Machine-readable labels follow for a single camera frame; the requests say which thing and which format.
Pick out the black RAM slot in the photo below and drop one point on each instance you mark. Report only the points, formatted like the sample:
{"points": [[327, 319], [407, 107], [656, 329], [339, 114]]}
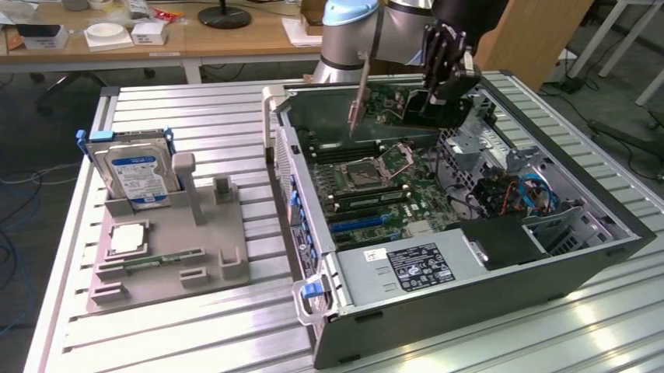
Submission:
{"points": [[344, 153], [344, 157], [344, 149], [344, 145]]}

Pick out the cardboard box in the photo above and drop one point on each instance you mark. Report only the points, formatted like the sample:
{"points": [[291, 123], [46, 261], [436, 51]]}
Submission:
{"points": [[311, 11]]}

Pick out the white round holder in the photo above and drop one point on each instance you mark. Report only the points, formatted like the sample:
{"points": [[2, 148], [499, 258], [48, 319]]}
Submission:
{"points": [[105, 39]]}

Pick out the black power connector bundle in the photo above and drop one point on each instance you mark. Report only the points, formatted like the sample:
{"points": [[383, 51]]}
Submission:
{"points": [[490, 194]]}

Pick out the blue disk carrier bracket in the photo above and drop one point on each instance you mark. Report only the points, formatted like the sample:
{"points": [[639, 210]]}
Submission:
{"points": [[100, 136]]}

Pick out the red packet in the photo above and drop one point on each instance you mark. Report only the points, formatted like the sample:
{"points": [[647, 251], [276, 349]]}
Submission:
{"points": [[168, 16]]}

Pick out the brown box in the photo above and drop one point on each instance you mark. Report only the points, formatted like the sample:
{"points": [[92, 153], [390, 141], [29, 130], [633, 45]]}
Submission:
{"points": [[9, 40]]}

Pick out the open grey metal disk bay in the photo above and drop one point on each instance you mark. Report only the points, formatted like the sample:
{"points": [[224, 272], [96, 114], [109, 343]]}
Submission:
{"points": [[562, 229]]}

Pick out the perforated metal disk bay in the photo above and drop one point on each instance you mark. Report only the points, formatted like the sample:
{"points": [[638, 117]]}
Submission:
{"points": [[462, 149]]}

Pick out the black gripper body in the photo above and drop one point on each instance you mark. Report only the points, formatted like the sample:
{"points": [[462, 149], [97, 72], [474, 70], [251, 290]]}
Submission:
{"points": [[466, 15]]}

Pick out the white floor device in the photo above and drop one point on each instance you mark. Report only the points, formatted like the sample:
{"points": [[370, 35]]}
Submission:
{"points": [[562, 66]]}

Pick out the black open PC case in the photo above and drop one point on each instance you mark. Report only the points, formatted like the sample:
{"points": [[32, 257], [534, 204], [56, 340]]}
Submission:
{"points": [[466, 330]]}

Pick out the green motherboard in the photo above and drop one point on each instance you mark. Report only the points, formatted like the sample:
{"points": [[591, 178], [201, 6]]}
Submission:
{"points": [[432, 196]]}

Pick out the wooden cabinet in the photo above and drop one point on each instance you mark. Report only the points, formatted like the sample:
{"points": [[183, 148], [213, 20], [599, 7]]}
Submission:
{"points": [[529, 39]]}

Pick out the grey parts rack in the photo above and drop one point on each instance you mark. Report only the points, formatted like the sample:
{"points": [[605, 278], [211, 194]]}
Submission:
{"points": [[165, 287]]}

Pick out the black lamp base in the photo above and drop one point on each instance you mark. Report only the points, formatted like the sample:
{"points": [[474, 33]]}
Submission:
{"points": [[225, 17]]}

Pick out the small white labelled box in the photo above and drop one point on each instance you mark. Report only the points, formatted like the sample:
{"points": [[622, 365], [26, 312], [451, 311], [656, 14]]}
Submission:
{"points": [[149, 33]]}

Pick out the metal socket cover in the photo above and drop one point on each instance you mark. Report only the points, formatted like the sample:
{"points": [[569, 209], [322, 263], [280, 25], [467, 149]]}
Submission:
{"points": [[386, 154]]}

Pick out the grey cup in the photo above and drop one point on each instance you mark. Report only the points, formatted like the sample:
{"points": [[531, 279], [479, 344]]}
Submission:
{"points": [[76, 4]]}

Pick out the white metal table frame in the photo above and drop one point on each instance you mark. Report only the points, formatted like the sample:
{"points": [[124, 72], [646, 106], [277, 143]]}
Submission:
{"points": [[613, 54]]}

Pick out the black expansion slot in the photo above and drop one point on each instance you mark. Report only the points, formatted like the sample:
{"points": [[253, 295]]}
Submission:
{"points": [[358, 216]]}

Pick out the grey power supply unit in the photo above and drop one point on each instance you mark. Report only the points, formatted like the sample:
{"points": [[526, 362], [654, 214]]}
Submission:
{"points": [[414, 272]]}

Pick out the green RAM stick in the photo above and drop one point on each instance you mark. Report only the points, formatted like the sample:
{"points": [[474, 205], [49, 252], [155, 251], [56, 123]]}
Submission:
{"points": [[155, 261], [370, 200]]}

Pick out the white box black lid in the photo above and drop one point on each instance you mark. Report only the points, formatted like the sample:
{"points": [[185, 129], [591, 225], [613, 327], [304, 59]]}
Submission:
{"points": [[44, 40]]}

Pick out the silver CPU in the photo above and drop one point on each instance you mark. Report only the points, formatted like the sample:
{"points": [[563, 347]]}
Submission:
{"points": [[128, 238]]}

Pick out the hard disk blue label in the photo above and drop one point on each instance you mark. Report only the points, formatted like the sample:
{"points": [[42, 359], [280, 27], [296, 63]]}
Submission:
{"points": [[132, 175]]}

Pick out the grey patterned packet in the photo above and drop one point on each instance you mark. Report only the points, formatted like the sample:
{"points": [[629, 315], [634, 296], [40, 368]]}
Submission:
{"points": [[137, 8]]}

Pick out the black power adapter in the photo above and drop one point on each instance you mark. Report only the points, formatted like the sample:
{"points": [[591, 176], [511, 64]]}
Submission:
{"points": [[573, 85]]}

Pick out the long blue expansion slot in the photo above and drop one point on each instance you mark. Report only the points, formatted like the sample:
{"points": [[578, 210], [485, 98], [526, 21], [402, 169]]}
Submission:
{"points": [[363, 225]]}

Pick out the silver chipset heatsink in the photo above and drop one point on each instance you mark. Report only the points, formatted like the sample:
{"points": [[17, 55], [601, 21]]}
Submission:
{"points": [[422, 228]]}

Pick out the white papers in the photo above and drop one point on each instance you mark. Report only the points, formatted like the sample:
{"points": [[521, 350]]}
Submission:
{"points": [[300, 37]]}

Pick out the CPU socket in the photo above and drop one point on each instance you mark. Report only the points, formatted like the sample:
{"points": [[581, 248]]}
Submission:
{"points": [[363, 175]]}

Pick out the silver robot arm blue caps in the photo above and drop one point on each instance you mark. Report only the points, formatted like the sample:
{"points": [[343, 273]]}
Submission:
{"points": [[352, 42]]}

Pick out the green GPU black cooler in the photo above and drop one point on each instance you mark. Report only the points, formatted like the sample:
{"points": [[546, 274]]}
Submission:
{"points": [[388, 103]]}

